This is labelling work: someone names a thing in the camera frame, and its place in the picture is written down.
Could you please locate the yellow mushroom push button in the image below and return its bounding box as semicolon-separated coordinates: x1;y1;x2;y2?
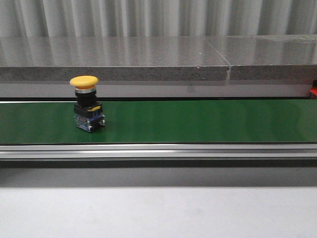
70;75;105;132

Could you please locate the green conveyor belt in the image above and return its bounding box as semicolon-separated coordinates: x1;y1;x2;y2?
0;99;317;144

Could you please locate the grey stone slab right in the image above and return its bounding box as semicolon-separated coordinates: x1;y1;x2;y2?
205;35;317;85

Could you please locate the grey stone slab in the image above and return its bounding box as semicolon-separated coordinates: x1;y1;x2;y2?
0;37;227;83
205;35;317;85

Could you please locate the grey stone slab left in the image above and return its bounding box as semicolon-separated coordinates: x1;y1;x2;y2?
0;37;227;83

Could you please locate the red plastic tray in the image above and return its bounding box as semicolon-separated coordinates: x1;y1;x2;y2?
309;87;317;99

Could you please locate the white pleated curtain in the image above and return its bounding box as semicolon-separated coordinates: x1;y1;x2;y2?
0;0;317;37

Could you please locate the aluminium conveyor side rail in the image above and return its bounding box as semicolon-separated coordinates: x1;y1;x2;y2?
0;143;317;168

